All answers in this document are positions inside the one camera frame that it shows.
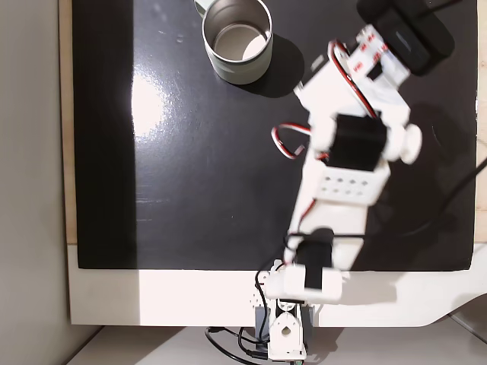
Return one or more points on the black table mat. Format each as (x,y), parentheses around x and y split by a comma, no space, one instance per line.
(198,171)

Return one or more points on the pale green steel cup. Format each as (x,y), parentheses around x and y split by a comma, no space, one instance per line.
(237,45)

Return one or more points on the black oval camera box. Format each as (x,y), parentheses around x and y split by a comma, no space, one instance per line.
(414,42)

